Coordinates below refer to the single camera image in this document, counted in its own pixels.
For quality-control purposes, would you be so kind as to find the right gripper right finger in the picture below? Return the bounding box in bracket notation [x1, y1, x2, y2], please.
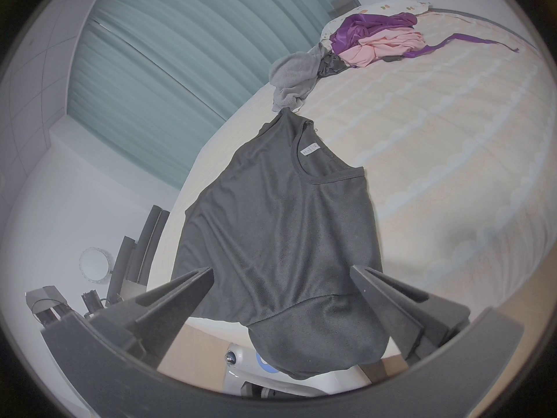
[350, 265, 471, 362]

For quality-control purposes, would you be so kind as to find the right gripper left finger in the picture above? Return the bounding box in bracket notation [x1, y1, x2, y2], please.
[89, 266, 215, 367]

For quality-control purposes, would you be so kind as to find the black T-shirt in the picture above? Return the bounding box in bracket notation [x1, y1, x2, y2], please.
[171, 108, 389, 381]

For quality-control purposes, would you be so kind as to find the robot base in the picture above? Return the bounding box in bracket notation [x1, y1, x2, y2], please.
[221, 342, 379, 399]

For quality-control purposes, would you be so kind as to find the bed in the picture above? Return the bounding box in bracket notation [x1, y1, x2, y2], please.
[167, 0, 553, 358]

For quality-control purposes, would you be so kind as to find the blue-green curtain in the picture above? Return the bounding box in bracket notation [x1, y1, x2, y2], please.
[65, 22, 227, 190]
[89, 0, 344, 123]

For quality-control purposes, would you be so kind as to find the shiny black garment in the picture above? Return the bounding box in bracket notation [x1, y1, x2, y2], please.
[318, 53, 351, 79]

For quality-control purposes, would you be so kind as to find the pink garment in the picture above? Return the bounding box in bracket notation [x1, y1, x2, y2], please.
[337, 31, 425, 68]

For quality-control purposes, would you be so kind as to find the purple garment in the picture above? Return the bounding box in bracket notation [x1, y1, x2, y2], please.
[330, 12, 519, 60]

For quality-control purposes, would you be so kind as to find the white printed pillow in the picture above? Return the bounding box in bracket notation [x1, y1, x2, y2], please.
[320, 0, 431, 42]

